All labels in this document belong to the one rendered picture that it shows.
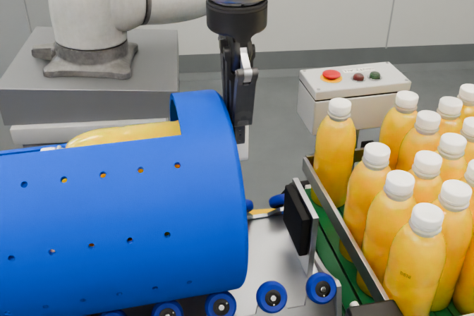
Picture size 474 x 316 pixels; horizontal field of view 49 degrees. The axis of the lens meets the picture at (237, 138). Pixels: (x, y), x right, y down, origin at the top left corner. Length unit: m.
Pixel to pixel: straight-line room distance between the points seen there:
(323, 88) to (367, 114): 0.12
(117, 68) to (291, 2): 2.45
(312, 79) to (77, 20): 0.48
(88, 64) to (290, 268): 0.59
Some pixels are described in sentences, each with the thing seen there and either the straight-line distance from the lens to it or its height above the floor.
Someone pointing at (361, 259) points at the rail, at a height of 0.98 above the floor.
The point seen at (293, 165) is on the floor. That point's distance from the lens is 2.68.
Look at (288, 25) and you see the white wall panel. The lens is 3.53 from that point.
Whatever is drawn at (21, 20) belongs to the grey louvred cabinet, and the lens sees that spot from 2.19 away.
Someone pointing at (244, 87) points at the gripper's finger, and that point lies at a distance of 0.63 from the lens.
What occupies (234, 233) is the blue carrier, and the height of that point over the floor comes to 1.13.
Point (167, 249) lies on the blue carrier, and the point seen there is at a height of 1.12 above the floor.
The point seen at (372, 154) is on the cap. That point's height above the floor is 1.12.
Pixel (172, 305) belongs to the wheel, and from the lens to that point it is 0.75.
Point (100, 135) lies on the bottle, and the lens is 0.68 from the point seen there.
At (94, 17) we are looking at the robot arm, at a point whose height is 1.20.
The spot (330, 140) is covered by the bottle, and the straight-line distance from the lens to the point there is 0.93.
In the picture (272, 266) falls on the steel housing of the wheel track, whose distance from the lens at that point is 0.87.
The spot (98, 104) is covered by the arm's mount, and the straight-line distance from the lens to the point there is 1.10.
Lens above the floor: 1.55
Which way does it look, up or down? 33 degrees down
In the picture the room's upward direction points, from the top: straight up
